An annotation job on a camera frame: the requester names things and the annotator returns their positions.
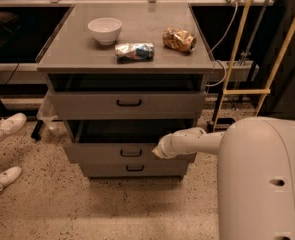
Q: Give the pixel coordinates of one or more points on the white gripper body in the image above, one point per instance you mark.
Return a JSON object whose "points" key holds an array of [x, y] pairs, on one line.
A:
{"points": [[171, 146]]}

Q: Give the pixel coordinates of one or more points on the grey drawer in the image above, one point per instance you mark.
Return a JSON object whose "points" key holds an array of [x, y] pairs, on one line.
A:
{"points": [[119, 141], [152, 169], [127, 105]]}

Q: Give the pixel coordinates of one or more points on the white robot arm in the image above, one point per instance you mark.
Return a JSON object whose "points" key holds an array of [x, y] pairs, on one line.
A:
{"points": [[255, 175]]}

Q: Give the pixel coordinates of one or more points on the grey bottom drawer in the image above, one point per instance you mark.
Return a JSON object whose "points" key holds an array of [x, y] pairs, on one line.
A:
{"points": [[152, 169]]}

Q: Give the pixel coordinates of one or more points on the grey drawer cabinet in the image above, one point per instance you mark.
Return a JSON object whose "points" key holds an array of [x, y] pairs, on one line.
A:
{"points": [[121, 76]]}

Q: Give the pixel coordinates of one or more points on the grey top drawer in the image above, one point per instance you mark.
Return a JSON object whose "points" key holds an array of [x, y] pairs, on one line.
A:
{"points": [[127, 105]]}

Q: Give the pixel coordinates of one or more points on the crushed blue silver can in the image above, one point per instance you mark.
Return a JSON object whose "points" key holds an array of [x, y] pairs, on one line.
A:
{"points": [[133, 52]]}

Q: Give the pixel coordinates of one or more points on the crushed gold can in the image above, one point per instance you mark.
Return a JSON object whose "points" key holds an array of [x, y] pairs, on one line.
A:
{"points": [[179, 40]]}

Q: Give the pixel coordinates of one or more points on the clear plastic bag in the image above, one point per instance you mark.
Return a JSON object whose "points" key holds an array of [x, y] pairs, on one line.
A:
{"points": [[49, 117]]}

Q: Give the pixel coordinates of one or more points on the white ceramic bowl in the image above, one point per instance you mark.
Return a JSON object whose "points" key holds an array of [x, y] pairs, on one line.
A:
{"points": [[105, 30]]}

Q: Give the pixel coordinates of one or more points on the white sneaker upper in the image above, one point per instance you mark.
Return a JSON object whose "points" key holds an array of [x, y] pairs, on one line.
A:
{"points": [[11, 125]]}

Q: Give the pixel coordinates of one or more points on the white sneaker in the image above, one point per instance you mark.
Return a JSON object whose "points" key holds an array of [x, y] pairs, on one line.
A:
{"points": [[9, 176], [11, 125]]}

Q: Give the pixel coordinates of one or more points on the white sneaker lower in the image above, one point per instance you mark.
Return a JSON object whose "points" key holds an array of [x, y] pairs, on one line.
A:
{"points": [[9, 176]]}

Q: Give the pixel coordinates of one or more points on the grey cable tray rail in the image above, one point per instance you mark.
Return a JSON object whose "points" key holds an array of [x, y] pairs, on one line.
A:
{"points": [[239, 73]]}

